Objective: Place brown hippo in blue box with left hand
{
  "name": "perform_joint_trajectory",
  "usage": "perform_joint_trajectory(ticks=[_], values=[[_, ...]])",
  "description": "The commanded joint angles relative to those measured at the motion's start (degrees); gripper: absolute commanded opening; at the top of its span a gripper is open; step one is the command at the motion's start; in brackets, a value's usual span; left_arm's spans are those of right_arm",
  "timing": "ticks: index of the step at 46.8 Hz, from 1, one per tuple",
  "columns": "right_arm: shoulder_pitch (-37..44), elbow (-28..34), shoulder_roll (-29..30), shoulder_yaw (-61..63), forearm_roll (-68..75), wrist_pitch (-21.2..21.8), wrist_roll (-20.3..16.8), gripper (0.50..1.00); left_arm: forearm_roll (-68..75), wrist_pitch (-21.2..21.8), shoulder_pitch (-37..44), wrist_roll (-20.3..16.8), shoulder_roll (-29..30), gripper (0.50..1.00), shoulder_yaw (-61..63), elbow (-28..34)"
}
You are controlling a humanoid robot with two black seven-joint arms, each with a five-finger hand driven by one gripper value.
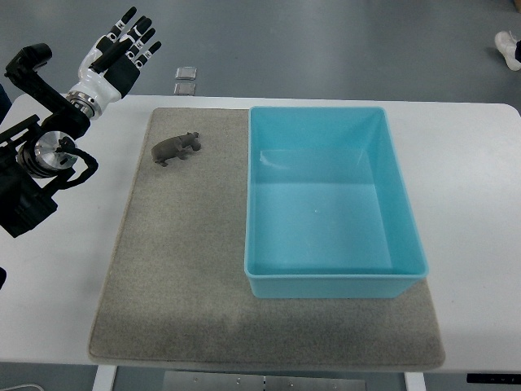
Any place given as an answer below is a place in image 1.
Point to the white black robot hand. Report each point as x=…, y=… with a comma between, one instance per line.
x=114, y=63

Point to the brown toy hippo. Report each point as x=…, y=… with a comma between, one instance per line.
x=178, y=146

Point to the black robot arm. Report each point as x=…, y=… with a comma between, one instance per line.
x=41, y=157

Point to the blue plastic box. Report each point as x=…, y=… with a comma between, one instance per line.
x=328, y=214

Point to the lower floor socket plate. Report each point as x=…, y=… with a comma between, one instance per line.
x=185, y=89

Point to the floor socket plate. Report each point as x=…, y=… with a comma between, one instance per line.
x=186, y=73
x=185, y=89

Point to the upper floor socket plate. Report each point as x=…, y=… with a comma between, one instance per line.
x=186, y=73

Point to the grey felt mat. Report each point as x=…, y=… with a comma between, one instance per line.
x=176, y=293

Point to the white table leg left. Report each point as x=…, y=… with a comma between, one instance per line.
x=104, y=378

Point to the white table leg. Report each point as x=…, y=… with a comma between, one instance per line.
x=415, y=381
x=104, y=378

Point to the white shoe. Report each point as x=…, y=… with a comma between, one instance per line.
x=509, y=47

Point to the white table leg right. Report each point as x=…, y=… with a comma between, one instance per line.
x=415, y=381

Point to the black table control panel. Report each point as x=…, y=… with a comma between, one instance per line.
x=493, y=378

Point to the metal table base plate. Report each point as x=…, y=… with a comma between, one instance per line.
x=184, y=380

